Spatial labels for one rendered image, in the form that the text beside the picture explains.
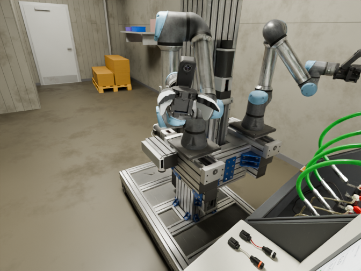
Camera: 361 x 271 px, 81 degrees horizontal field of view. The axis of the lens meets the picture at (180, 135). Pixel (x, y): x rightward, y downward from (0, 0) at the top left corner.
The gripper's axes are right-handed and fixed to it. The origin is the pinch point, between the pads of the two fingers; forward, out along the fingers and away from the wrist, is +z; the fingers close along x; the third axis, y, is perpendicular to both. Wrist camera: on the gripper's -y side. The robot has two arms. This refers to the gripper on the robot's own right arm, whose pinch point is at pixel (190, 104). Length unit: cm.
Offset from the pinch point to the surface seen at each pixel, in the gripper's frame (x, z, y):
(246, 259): -25, 9, 45
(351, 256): -23.9, 29.5, 12.5
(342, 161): -44.8, 3.9, 9.7
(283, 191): -57, -23, 43
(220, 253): -17.4, 6.2, 45.7
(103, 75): 129, -555, 118
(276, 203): -50, -16, 45
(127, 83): 67, -576, 138
